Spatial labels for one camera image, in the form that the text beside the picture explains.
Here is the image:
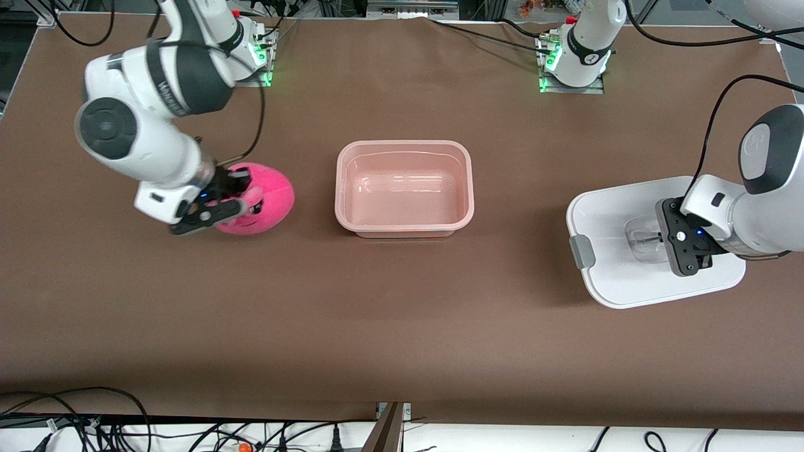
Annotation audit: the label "pink plush toy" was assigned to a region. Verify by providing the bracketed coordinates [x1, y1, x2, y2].
[214, 162, 296, 237]

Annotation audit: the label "white box lid grey clips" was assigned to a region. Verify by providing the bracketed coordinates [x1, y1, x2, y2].
[565, 176, 747, 309]

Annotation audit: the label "translucent pink plastic box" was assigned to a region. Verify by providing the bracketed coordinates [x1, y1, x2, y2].
[335, 139, 475, 239]

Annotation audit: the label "grey metal device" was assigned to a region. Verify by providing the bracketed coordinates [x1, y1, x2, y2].
[367, 0, 460, 19]

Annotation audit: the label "aluminium profile beam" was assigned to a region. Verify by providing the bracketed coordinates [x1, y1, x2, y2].
[361, 402, 412, 452]

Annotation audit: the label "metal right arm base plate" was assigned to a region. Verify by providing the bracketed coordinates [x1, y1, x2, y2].
[234, 28, 278, 88]

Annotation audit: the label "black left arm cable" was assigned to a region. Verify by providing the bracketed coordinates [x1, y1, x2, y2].
[625, 0, 804, 198]

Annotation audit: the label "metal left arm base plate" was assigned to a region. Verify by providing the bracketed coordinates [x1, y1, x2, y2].
[537, 31, 606, 95]

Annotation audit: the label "black looping cable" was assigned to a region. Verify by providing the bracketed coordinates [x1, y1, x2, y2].
[0, 387, 153, 452]

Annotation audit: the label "black frame rail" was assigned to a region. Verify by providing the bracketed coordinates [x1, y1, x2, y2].
[0, 412, 378, 429]

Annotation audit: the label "black cable on table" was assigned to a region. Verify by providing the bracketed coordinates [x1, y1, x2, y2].
[430, 19, 548, 56]

